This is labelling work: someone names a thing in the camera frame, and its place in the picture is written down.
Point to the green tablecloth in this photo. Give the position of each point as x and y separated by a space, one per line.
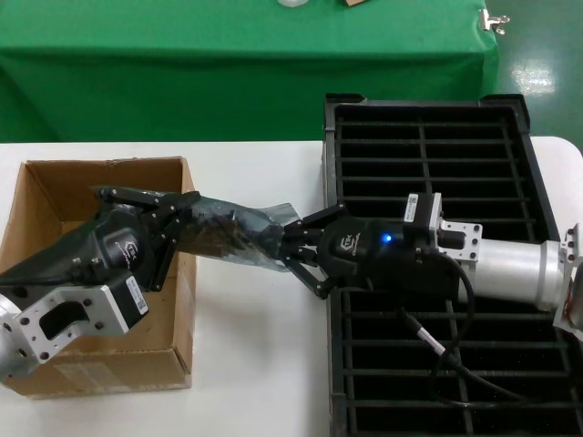
228 68

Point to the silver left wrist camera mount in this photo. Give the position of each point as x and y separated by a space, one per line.
91 309

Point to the silver metal binder clip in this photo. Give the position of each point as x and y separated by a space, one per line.
489 20

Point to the grey antistatic plastic bag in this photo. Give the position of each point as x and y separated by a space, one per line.
255 218

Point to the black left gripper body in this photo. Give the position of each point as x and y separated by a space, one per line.
109 246

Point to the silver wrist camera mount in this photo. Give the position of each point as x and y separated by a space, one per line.
455 236
91 309

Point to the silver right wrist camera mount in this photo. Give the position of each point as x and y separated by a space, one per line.
455 236

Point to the clear plastic item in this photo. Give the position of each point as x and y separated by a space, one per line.
291 3

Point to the small brown cardboard piece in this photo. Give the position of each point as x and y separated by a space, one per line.
355 2

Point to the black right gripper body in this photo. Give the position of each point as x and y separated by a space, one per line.
364 255

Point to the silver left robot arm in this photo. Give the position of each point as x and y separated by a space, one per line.
9 355

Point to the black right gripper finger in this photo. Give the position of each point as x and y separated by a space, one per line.
307 268
314 223

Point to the brown cardboard box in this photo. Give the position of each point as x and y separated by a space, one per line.
45 191

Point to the black slotted plastic container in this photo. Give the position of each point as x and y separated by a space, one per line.
382 150

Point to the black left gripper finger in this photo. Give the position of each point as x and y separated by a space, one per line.
166 241
168 205

